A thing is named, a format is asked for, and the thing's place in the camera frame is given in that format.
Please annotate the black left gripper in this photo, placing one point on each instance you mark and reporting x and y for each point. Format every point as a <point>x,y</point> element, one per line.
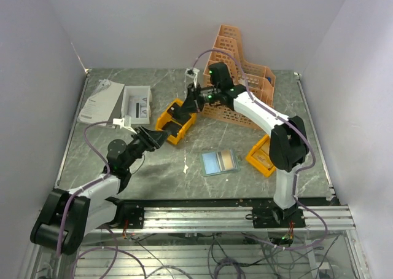
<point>151,141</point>

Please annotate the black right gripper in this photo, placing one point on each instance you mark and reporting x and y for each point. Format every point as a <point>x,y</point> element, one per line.
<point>192,102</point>

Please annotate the yellow bin with black item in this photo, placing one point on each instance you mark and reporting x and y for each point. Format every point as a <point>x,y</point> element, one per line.
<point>178,130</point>

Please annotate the white plastic box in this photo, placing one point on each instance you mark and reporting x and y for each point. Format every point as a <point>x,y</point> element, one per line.
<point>136,105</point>

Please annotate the green card holder wallet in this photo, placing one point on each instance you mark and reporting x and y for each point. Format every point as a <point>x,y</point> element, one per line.
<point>210,165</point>

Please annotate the orange credit card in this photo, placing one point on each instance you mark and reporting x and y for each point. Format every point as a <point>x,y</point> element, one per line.
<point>226,160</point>

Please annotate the peach plastic file organizer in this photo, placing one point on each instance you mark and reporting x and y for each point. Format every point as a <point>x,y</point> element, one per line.
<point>260,79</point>

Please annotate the yellow bin with boxes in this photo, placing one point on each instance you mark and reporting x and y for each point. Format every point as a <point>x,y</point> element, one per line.
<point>259,158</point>

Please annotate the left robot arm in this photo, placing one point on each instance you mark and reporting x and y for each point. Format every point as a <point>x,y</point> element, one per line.
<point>67,216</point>

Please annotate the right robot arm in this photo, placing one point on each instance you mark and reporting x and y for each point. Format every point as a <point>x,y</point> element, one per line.
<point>288,147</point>

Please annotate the white paper booklet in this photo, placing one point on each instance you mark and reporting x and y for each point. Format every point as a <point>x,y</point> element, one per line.
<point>101,105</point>

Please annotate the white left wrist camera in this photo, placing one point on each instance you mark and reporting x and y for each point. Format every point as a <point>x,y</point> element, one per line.
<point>124,123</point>

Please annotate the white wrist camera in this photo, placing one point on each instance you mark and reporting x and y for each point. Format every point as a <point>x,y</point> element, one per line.
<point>124,123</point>
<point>191,76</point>

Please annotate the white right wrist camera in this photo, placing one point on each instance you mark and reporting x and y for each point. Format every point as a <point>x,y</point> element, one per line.
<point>191,76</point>

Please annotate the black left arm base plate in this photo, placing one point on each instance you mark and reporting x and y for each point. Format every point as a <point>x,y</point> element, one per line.
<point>129,216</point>

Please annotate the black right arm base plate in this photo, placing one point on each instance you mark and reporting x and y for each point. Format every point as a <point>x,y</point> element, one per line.
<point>270,216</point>

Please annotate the aluminium frame rail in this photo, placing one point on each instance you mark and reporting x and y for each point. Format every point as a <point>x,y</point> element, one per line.
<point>232,219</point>

